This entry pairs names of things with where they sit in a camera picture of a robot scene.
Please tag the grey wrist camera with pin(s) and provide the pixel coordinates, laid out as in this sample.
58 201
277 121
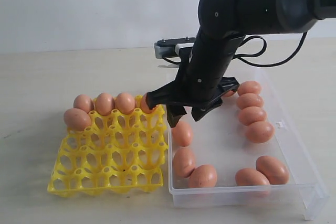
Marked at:
165 48

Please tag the brown egg tray corner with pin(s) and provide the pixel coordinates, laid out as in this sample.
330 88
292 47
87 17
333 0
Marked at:
83 102

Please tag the yellow plastic egg tray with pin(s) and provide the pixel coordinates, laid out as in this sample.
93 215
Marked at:
118 152

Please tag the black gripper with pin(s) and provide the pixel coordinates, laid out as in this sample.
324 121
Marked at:
202 85

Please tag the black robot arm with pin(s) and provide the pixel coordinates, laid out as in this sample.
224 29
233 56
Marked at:
225 25

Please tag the clear plastic box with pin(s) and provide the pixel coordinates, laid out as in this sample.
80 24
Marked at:
219 141

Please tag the brown egg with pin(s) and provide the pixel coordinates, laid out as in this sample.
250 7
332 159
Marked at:
77 119
125 103
251 115
249 99
184 162
105 104
259 132
273 169
144 107
229 94
204 176
249 87
182 134
252 177

